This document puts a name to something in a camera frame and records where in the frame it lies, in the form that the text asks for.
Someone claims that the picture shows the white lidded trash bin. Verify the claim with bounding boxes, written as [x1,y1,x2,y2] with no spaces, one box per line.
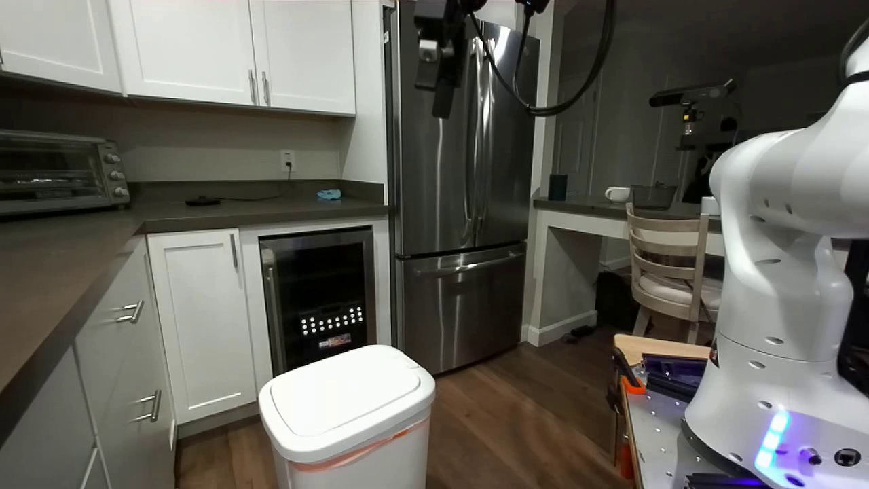
[259,345,436,489]

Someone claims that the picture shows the white cabinets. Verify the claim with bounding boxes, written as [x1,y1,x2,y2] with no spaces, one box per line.
[75,215,394,489]
[0,0,356,117]

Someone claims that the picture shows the stainless steel refrigerator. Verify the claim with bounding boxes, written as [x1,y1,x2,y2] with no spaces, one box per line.
[386,0,539,375]

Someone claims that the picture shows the white wooden chair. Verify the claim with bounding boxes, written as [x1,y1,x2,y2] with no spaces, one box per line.
[627,207,724,341]

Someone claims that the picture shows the black built-in wine cooler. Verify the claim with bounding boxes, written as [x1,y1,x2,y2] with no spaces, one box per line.
[259,224,376,375]

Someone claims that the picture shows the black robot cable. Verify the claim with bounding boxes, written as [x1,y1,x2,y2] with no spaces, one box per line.
[464,0,620,118]

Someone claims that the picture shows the silver toaster oven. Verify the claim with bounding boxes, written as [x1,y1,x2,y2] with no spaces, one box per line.
[0,130,132,217]

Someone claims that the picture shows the white upper cabinets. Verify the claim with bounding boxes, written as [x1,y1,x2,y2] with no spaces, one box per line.
[0,0,356,117]

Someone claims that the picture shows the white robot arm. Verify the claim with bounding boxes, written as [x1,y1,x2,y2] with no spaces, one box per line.
[686,31,869,489]

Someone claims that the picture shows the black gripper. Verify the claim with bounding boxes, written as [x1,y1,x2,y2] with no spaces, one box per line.
[417,0,474,118]

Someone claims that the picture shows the white lower cabinets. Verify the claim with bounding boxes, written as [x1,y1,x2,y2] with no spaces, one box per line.
[75,215,394,489]

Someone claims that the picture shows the small blue counter object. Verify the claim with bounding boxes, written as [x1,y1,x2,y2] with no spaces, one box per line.
[319,188,343,200]

